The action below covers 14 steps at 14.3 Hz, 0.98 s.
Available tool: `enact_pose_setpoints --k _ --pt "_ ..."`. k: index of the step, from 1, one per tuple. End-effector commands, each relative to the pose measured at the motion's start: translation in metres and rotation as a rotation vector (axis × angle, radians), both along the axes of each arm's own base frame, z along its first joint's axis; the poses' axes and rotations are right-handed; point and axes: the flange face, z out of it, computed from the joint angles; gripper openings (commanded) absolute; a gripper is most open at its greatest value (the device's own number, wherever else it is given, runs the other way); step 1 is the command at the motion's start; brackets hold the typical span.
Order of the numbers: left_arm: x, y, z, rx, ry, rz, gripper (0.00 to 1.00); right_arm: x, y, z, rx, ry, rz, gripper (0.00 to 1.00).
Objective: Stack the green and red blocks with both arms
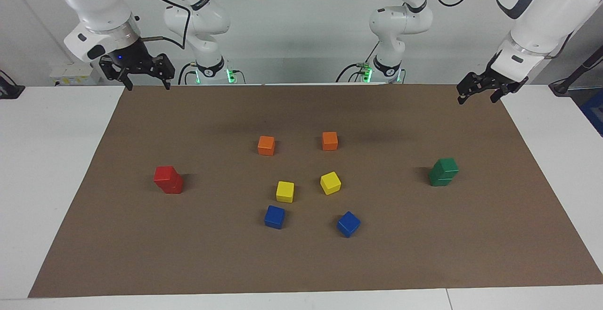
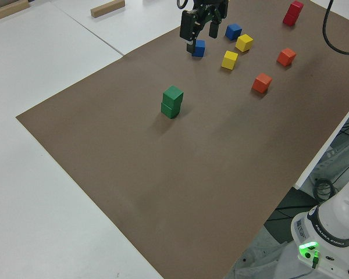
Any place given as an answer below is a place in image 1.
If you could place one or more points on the white wall socket box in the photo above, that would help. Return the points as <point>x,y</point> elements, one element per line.
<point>75,74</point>

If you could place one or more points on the blue crate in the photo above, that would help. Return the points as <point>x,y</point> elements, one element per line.
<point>594,112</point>

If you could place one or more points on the black stand pole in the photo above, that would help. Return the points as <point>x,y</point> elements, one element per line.
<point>563,85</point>

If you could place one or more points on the blue cube block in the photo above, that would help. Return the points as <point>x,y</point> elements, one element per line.
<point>274,216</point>
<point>348,224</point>

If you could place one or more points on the black clamp base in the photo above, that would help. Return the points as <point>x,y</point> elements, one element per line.
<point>9,91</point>

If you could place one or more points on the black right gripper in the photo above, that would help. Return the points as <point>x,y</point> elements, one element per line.
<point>127,55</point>

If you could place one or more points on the red cube block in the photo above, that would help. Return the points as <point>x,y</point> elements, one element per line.
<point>175,189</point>
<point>165,174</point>

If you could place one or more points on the yellow cube block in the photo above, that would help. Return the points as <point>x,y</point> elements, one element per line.
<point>330,183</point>
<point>285,191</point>

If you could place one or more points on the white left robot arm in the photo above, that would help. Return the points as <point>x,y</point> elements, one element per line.
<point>541,18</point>

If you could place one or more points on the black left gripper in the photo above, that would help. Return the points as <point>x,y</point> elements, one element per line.
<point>494,79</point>

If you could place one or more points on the brown table mat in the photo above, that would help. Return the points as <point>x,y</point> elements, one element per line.
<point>188,253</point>

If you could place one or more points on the green cube block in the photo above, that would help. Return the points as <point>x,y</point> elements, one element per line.
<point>438,181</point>
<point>446,165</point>

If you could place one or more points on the orange cube block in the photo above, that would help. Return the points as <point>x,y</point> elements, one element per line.
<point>330,141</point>
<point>266,145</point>

